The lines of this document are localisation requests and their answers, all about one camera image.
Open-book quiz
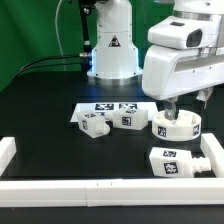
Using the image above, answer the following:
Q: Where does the grey thin cable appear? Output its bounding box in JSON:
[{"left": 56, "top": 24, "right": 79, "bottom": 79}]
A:
[{"left": 54, "top": 0, "right": 68, "bottom": 72}]

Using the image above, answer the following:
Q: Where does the upper black cable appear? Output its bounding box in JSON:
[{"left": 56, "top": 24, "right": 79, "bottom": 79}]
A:
[{"left": 18, "top": 53, "right": 93, "bottom": 73}]

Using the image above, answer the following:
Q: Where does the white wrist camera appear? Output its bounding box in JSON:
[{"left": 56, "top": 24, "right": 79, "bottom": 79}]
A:
[{"left": 148, "top": 19, "right": 220, "bottom": 49}]

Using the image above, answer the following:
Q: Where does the white left fence bar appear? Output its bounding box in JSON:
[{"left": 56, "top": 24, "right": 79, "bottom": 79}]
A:
[{"left": 0, "top": 137, "right": 16, "bottom": 176}]

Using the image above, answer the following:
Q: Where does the white round stool seat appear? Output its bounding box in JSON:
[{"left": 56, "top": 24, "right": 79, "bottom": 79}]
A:
[{"left": 152, "top": 110, "right": 201, "bottom": 141}]

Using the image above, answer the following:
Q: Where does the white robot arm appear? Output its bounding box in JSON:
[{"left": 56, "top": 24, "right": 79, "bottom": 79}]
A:
[{"left": 87, "top": 0, "right": 224, "bottom": 120}]

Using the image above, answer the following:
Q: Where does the white fence bar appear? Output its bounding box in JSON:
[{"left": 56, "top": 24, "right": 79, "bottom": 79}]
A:
[
  {"left": 0, "top": 137, "right": 16, "bottom": 176},
  {"left": 0, "top": 178, "right": 224, "bottom": 207},
  {"left": 200, "top": 133, "right": 224, "bottom": 178}
]

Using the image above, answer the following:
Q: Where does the black vertical cable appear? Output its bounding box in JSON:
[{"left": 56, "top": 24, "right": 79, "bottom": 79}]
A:
[{"left": 78, "top": 0, "right": 98, "bottom": 72}]

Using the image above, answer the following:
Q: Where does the lower black cable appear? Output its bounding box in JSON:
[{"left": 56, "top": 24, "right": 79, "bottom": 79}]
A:
[{"left": 17, "top": 59, "right": 92, "bottom": 78}]

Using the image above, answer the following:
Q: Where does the white right fence bar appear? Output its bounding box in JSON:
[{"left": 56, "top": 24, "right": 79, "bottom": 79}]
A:
[{"left": 200, "top": 133, "right": 224, "bottom": 178}]

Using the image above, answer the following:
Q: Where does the white front fence bar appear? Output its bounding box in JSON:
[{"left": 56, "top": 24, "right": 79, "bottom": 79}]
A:
[{"left": 0, "top": 178, "right": 224, "bottom": 207}]

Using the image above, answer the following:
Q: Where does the white marker sheet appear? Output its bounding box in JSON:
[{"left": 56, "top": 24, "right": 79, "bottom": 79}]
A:
[{"left": 71, "top": 102, "right": 158, "bottom": 122}]

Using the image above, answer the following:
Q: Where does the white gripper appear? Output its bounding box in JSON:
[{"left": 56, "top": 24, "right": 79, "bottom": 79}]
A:
[{"left": 142, "top": 45, "right": 224, "bottom": 120}]

